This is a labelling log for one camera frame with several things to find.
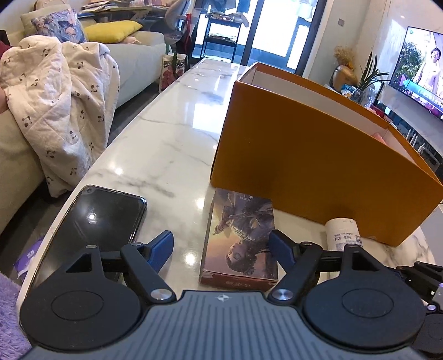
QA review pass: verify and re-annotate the orange cardboard storage box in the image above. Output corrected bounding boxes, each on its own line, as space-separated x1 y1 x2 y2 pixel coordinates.
210 63 442 247

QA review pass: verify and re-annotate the floral tote bag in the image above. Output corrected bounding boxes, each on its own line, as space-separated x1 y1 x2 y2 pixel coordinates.
158 53 188 93

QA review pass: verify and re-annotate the illustrated card box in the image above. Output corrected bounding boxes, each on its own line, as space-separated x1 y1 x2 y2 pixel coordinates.
200 188 279 292

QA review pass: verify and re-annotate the purple fluffy cloth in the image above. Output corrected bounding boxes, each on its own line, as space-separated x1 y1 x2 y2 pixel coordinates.
0 274 32 359

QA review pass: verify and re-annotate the yellow pillow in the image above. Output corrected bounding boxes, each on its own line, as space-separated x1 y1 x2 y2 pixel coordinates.
84 20 143 43

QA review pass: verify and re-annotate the curved television screen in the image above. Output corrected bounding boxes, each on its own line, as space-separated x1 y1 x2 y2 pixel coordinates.
389 26 442 119

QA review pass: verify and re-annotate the white cylindrical tube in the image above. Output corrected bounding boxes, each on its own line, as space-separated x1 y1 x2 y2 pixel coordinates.
325 217 363 251

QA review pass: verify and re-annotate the brown round vase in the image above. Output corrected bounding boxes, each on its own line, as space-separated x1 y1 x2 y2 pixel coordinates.
330 65 358 91

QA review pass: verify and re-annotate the white panda print blanket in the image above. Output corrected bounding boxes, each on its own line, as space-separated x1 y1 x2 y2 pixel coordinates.
1 35 120 197

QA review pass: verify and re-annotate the beige sofa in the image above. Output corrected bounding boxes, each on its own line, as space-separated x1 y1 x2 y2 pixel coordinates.
1 4 166 227

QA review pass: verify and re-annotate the floral blue pillow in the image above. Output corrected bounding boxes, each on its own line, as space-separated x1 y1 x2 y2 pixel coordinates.
31 8 86 43

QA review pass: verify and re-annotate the potted green plant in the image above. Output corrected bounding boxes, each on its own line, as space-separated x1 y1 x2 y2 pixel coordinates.
351 53 389 103

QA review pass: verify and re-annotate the black metal shelf rack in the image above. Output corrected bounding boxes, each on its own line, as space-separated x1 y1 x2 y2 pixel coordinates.
200 13 243 62

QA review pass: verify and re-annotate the black smartphone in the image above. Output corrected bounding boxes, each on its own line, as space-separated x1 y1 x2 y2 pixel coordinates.
30 185 147 289

